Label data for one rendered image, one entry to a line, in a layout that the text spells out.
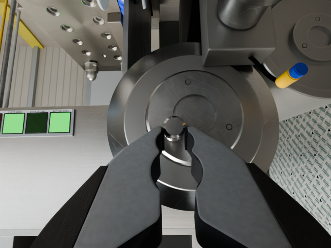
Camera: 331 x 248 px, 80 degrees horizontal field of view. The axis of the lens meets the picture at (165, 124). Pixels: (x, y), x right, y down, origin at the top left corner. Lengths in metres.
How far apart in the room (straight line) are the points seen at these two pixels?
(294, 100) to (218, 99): 0.09
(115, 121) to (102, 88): 2.17
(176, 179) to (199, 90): 0.07
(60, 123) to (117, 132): 0.40
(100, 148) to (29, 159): 0.18
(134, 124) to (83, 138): 0.39
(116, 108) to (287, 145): 0.30
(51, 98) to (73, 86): 0.26
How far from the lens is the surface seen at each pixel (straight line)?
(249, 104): 0.18
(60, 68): 2.60
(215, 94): 0.16
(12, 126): 0.64
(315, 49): 0.23
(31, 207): 0.61
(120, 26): 0.40
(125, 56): 0.21
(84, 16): 0.43
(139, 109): 0.17
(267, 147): 0.19
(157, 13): 0.54
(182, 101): 0.16
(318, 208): 0.35
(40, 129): 0.60
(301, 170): 0.37
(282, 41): 0.23
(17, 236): 0.66
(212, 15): 0.17
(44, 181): 0.59
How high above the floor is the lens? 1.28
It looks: 10 degrees down
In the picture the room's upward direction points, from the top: 179 degrees clockwise
